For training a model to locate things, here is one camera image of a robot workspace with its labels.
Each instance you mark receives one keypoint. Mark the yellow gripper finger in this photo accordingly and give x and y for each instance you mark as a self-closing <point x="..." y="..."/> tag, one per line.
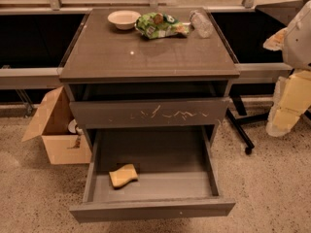
<point x="291" y="99"/>
<point x="276" y="41"/>

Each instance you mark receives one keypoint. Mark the yellow sponge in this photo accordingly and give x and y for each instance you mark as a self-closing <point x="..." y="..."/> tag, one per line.
<point x="124" y="175"/>

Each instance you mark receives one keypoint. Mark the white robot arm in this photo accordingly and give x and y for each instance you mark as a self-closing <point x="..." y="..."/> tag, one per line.
<point x="297" y="44"/>

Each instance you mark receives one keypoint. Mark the open grey middle drawer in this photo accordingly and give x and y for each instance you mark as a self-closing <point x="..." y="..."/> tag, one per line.
<point x="175" y="176"/>

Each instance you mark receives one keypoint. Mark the grey drawer cabinet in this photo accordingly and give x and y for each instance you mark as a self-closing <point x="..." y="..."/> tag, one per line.
<point x="107" y="64"/>

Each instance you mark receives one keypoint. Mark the closed grey top drawer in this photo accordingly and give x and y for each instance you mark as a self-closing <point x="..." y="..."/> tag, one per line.
<point x="149" y="113"/>

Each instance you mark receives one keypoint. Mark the clear plastic bottle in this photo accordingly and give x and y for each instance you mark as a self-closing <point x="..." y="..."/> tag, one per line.
<point x="201" y="23"/>

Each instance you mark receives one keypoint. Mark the green chip bag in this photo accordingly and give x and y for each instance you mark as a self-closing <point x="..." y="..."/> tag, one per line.
<point x="159" y="25"/>

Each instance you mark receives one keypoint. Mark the white bowl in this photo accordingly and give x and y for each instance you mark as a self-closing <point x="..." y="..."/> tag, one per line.
<point x="123" y="20"/>

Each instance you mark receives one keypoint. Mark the white cup in box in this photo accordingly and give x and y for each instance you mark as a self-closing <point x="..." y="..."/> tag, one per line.
<point x="74" y="128"/>

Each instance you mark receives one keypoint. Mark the cardboard box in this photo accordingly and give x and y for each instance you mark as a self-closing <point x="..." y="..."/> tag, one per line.
<point x="50" y="123"/>

